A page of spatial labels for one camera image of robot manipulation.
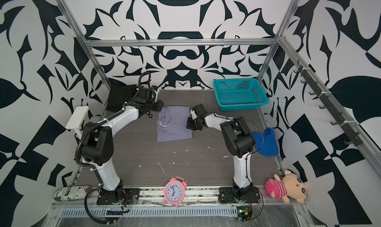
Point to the small green circuit board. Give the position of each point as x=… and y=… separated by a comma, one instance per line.
x=244, y=213

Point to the lavender garment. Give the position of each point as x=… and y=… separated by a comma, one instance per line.
x=172, y=124

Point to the pink alarm clock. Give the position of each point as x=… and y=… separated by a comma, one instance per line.
x=174, y=191

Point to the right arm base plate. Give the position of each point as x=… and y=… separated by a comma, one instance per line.
x=227, y=195

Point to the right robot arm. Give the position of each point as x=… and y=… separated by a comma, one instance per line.
x=239, y=141

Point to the white slotted cable duct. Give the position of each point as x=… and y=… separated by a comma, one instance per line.
x=188, y=211

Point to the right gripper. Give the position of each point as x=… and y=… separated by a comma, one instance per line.
x=189, y=125

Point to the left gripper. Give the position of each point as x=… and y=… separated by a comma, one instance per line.
x=160, y=105

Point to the white box on stand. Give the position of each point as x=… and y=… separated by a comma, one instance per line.
x=77, y=119

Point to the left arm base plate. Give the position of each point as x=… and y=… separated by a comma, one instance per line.
x=127, y=196

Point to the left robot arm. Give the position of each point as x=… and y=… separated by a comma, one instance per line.
x=96, y=147

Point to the black coat hook rail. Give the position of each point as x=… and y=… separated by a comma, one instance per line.
x=330, y=103

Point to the bright blue cloth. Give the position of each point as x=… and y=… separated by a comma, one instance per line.
x=266, y=143

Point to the teal plastic basket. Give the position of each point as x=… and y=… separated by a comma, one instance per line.
x=239, y=94

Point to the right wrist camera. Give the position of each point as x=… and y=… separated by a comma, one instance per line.
x=193, y=114

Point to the pink plush pig toy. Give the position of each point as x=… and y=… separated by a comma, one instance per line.
x=291, y=186

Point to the black garment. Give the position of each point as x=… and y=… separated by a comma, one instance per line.
x=119, y=94

